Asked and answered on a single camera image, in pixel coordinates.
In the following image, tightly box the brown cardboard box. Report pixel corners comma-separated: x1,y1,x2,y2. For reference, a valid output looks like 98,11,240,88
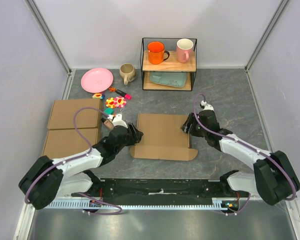
129,113,198,162

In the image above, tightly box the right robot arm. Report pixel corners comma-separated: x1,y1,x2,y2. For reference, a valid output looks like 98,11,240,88
181,110,300,206

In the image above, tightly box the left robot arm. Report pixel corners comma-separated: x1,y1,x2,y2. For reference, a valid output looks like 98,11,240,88
18,123,144,210

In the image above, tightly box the folded flat cardboard box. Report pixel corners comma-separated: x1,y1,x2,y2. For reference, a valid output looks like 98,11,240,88
42,98,103,159

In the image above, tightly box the teal block toy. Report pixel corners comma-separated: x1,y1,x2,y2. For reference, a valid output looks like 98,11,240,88
104,107,114,115

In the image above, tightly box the pink petal smiley toy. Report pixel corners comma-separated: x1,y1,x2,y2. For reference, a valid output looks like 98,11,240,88
114,96,127,109

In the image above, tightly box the pink highlighter marker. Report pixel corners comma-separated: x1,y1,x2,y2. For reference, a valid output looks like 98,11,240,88
115,89,132,100

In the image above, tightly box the sunflower toy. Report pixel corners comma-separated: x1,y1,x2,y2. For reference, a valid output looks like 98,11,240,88
105,97,116,109

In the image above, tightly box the green ceramic tray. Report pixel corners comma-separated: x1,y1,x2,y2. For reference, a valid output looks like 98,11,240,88
149,72,187,88

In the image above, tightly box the small orange flower toy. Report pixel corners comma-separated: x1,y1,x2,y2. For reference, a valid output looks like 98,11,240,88
108,87,117,92

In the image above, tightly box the yellow red smiley toy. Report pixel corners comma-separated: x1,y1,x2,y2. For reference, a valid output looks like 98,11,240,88
92,92,105,100

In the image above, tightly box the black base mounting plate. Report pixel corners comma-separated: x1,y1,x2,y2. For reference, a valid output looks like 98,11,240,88
84,178,243,199

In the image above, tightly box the beige ceramic mug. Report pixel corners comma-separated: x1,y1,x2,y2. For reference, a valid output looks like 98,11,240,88
119,63,136,86

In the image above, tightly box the pink plastic plate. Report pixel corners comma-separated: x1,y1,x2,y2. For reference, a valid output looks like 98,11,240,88
80,67,114,94

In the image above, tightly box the pink ceramic mug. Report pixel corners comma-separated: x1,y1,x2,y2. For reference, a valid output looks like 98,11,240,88
176,38,194,64

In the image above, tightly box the orange enamel mug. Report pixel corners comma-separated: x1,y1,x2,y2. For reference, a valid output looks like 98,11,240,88
147,41,170,65

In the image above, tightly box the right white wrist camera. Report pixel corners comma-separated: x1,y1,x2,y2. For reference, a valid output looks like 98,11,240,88
200,100,214,111

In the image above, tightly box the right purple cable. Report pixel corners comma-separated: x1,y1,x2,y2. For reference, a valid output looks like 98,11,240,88
192,93,298,201

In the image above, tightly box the purple cable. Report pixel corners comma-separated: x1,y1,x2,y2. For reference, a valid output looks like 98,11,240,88
23,106,111,205
192,93,298,201

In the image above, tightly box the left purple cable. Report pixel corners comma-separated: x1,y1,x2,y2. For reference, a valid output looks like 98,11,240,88
23,106,111,205

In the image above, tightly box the black wire shelf rack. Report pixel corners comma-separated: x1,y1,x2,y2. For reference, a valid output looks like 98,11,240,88
140,37,198,91

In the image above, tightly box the grey slotted cable duct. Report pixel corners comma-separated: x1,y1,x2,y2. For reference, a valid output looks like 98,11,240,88
45,198,239,211

